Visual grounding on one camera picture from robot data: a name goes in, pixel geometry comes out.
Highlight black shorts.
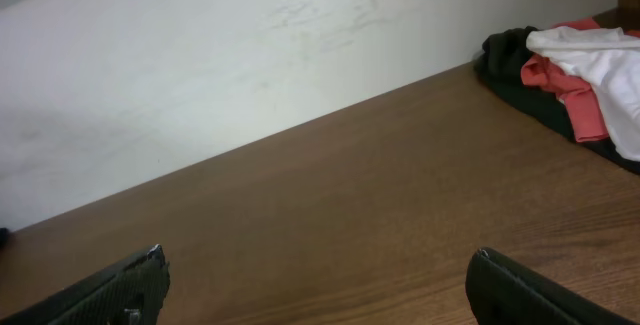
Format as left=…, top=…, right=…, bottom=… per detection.
left=0, top=228, right=10, bottom=247

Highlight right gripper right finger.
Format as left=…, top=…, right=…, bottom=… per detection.
left=465, top=248, right=635, bottom=325

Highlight red garment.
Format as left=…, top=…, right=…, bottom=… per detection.
left=521, top=26, right=639, bottom=160

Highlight white printed t-shirt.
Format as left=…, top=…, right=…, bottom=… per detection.
left=526, top=26, right=639, bottom=161

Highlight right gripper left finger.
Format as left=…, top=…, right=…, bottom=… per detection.
left=1, top=244, right=170, bottom=325

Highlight dark grey garment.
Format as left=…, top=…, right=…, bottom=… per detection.
left=474, top=26, right=639, bottom=174

